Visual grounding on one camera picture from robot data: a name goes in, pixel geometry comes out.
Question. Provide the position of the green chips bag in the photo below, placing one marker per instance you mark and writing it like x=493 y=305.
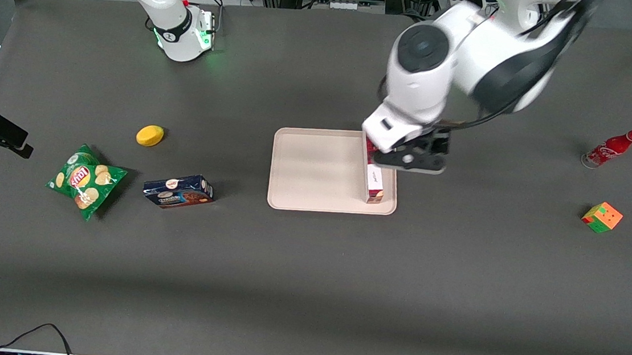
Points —
x=84 y=180

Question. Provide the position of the dark grey table mat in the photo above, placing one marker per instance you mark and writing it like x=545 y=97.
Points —
x=306 y=291

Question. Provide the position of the colourful puzzle cube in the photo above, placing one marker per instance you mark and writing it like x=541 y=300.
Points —
x=602 y=218

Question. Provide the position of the beige plastic tray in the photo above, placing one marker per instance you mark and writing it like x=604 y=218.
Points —
x=316 y=172

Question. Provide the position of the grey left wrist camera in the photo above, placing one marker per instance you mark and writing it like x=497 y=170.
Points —
x=409 y=161

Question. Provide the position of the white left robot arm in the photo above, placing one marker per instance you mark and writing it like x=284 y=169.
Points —
x=476 y=43

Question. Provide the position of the dark blue cookie box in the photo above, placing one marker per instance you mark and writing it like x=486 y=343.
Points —
x=177 y=192

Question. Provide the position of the small white power strip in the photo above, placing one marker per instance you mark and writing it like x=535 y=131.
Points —
x=342 y=4

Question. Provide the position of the yellow lemon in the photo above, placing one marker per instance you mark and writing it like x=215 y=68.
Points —
x=150 y=135

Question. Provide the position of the red cookie box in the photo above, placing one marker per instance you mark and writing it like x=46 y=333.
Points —
x=375 y=183

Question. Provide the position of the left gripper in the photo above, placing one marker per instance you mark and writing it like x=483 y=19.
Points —
x=441 y=141

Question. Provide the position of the red soda bottle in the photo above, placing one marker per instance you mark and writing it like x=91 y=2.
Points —
x=610 y=149

